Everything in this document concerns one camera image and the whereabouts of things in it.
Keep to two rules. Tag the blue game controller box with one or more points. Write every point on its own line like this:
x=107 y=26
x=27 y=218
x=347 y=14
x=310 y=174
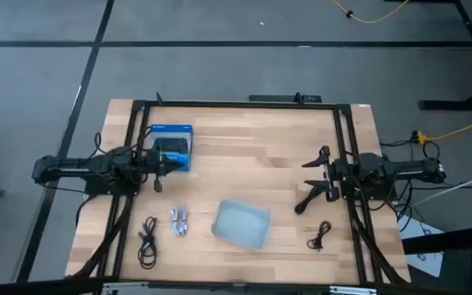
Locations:
x=175 y=143

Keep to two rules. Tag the grey plastic bin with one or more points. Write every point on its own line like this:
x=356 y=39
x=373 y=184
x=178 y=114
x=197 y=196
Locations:
x=242 y=224

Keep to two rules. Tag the black metal table frame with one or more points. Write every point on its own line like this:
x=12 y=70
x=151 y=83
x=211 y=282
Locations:
x=240 y=104

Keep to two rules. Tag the black bar mount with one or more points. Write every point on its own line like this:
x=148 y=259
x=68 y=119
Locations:
x=285 y=98

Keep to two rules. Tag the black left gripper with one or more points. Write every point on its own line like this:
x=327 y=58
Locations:
x=158 y=172

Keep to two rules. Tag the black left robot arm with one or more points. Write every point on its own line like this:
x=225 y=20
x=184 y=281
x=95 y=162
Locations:
x=76 y=166

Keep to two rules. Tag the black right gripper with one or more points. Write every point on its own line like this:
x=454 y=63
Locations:
x=333 y=176

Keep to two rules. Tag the white paper sheet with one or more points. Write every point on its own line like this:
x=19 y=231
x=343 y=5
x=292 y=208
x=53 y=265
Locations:
x=422 y=246

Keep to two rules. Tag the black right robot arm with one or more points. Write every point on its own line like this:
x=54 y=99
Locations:
x=391 y=170

